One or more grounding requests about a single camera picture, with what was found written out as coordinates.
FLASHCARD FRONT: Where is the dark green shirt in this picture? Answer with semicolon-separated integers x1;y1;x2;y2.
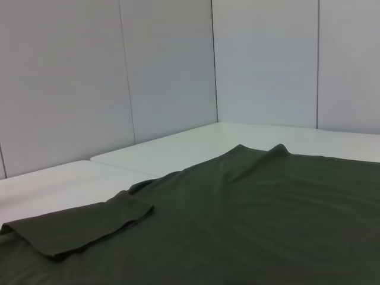
0;143;380;285

